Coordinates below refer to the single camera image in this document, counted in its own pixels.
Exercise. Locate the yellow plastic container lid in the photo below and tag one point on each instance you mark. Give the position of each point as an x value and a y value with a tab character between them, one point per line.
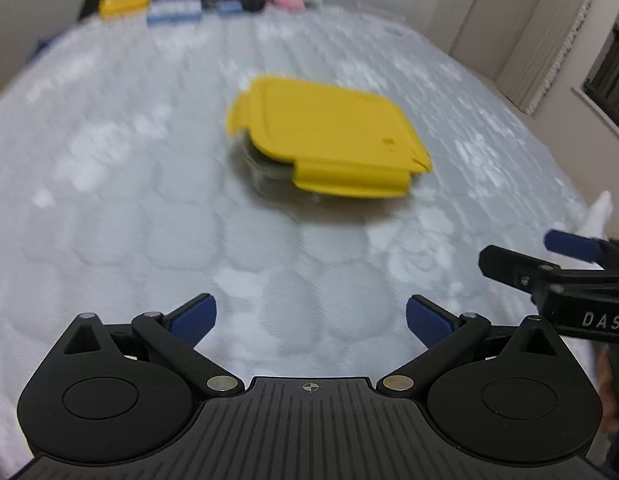
329	130

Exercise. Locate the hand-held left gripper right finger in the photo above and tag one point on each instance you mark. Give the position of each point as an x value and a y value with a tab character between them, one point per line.
429	317

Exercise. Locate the beige curtain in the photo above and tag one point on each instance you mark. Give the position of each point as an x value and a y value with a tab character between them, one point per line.
514	35

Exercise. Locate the person's right hand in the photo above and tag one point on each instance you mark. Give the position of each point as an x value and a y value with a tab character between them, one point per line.
607	390

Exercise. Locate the white quilted mattress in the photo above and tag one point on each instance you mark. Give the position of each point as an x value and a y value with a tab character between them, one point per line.
114	185

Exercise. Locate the yellow lidded box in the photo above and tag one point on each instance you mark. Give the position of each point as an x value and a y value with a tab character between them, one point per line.
124	2

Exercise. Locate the person's white right sock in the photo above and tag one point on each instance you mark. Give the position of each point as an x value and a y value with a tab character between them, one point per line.
600	215

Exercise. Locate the blue and white box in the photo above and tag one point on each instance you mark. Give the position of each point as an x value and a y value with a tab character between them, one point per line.
174	11

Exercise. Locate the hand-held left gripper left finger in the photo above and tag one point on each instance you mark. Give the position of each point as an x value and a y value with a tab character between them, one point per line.
194	317

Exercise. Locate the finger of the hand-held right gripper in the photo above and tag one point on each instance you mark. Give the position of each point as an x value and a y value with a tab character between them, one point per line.
572	244
509	265

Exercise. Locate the dark window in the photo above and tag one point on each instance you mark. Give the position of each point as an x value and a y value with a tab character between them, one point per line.
609	80

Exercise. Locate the small blue box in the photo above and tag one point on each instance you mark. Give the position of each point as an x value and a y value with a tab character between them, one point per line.
228	7

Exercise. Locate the clear glass divided container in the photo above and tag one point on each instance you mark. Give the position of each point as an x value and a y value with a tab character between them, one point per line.
274	175

